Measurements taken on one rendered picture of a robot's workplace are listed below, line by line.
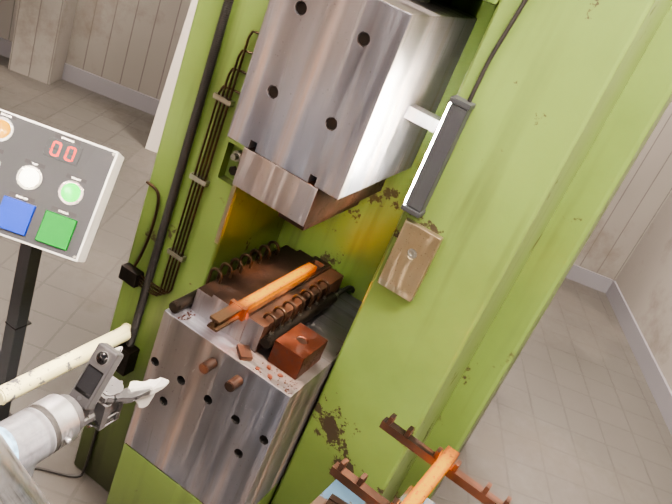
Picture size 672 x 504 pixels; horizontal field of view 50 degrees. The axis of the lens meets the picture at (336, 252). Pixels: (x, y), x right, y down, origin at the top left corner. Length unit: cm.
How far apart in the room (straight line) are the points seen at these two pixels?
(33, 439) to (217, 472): 71
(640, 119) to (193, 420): 131
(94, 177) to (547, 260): 118
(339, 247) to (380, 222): 16
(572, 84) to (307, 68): 52
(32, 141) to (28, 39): 370
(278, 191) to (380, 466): 75
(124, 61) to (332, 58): 410
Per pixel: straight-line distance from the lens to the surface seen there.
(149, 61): 543
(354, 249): 207
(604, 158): 193
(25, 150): 185
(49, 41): 546
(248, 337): 174
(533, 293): 204
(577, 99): 147
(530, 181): 151
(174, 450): 196
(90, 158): 181
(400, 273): 162
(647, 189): 555
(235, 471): 186
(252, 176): 160
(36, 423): 129
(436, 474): 151
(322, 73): 149
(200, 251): 193
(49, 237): 181
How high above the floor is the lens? 193
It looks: 26 degrees down
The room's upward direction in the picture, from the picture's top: 23 degrees clockwise
